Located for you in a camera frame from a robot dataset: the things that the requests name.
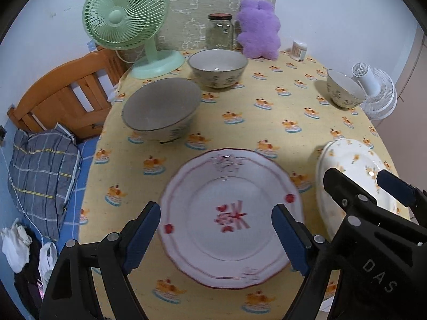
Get yellow cake pattern tablecloth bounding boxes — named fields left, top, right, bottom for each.
left=80, top=54, right=394, bottom=319

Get white plastic bag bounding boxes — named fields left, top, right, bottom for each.
left=38, top=242, right=58, bottom=284

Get medium white floral bowl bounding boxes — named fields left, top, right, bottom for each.
left=187, top=49, right=248, bottom=89

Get white crumpled cloth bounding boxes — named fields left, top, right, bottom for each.
left=1, top=218, right=33, bottom=274

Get beige door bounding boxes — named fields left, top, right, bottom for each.
left=378, top=27, right=426, bottom=189

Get glass jar red lid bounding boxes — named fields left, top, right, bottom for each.
left=205, top=13, right=234, bottom=50

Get large white floral bowl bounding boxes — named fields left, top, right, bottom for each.
left=122, top=77, right=202, bottom=143

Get blue checked bed sheet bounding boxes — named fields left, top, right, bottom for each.
left=56, top=137, right=98, bottom=253

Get small white floral bowl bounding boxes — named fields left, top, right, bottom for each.
left=326, top=69, right=366, bottom=109

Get green cartoon wall mat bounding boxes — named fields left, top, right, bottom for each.
left=156, top=0, right=276, bottom=51

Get wooden bed headboard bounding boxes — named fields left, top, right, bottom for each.
left=7, top=46, right=127, bottom=139

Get cotton swab container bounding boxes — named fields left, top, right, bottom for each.
left=290, top=40, right=308, bottom=62

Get white plate red pattern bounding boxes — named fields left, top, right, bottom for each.
left=159, top=148, right=304, bottom=289

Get white plate orange flowers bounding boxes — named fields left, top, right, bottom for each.
left=315, top=139, right=399, bottom=238

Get purple plush toy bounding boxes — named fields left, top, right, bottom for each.
left=236, top=0, right=281, bottom=60

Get blue plaid pillow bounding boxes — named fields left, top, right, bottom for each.
left=9, top=123, right=81, bottom=241

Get white desk fan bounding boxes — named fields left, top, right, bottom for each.
left=352, top=62, right=397, bottom=121

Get green desk fan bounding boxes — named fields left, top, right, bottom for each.
left=82, top=0, right=185, bottom=79

